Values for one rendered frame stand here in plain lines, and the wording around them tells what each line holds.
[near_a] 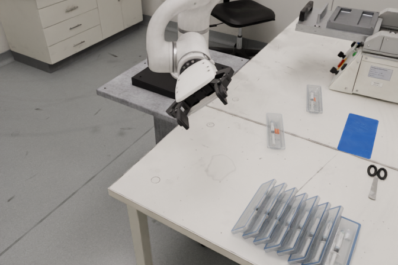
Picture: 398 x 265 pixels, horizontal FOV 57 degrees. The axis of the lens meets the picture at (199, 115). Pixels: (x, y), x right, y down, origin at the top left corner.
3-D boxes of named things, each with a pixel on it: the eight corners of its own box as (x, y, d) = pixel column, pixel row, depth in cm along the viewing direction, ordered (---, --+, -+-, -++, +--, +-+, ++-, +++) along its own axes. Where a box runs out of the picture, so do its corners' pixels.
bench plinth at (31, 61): (139, 28, 393) (138, 19, 387) (50, 73, 311) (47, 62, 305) (105, 19, 414) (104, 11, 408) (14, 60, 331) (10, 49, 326)
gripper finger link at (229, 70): (232, 64, 77) (236, 77, 72) (202, 83, 79) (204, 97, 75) (229, 60, 76) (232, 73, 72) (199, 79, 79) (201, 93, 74)
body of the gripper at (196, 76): (222, 71, 85) (230, 95, 75) (188, 94, 87) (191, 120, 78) (204, 47, 81) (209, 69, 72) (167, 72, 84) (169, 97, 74)
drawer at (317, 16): (380, 27, 149) (385, 8, 145) (374, 47, 133) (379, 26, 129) (308, 15, 160) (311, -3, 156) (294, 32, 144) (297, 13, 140)
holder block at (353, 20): (378, 18, 147) (379, 12, 145) (372, 35, 132) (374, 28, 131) (336, 11, 153) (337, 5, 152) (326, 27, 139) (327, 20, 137)
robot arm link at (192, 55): (221, 69, 87) (222, 75, 84) (191, 89, 89) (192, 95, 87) (200, 43, 83) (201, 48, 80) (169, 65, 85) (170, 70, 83)
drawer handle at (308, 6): (312, 10, 155) (314, 0, 153) (303, 21, 144) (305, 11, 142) (307, 9, 156) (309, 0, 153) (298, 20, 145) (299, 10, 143)
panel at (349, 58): (342, 57, 167) (371, 24, 154) (329, 86, 145) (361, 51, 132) (339, 54, 167) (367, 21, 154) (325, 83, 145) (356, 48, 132)
